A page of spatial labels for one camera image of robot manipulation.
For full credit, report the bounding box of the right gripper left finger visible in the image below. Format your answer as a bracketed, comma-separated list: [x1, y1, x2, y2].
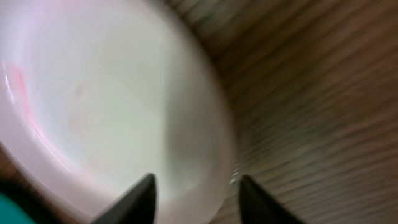
[92, 174, 157, 224]

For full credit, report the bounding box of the teal plastic serving tray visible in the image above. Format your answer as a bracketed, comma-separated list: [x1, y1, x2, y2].
[0, 193, 36, 224]

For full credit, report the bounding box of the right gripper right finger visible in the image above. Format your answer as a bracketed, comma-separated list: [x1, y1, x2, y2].
[238, 175, 303, 224]

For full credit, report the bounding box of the white plastic plate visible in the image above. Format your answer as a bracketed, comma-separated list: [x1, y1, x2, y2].
[1, 1, 236, 223]

